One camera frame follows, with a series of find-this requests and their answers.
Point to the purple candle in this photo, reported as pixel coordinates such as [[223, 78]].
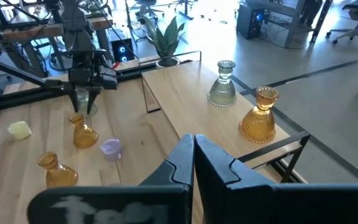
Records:
[[111, 151]]

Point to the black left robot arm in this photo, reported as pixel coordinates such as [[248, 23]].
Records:
[[73, 28]]

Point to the wooden workbench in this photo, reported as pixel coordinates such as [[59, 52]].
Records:
[[42, 31]]

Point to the clear greenish glass candlestick holder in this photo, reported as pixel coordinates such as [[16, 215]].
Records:
[[83, 99], [222, 91]]

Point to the yellow candle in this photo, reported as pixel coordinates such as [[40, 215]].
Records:
[[19, 130]]

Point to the white plant pot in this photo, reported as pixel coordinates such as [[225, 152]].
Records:
[[168, 62]]

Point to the computer with blue fans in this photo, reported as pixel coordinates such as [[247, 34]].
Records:
[[122, 51]]

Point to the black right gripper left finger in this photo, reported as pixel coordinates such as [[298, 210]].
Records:
[[172, 174]]

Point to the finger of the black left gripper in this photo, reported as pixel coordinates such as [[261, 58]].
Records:
[[91, 99], [75, 99]]

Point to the black computer tower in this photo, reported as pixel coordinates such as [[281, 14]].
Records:
[[249, 23]]

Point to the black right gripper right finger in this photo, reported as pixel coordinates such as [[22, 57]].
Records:
[[222, 186]]

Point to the green snake plant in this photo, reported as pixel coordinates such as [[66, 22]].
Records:
[[166, 40]]

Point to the grey office chair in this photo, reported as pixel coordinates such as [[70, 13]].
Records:
[[354, 31]]

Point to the amber ribbed glass candlestick holder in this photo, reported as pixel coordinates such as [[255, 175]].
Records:
[[59, 175], [258, 124], [84, 137]]

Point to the black office chair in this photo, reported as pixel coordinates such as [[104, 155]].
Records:
[[148, 7]]

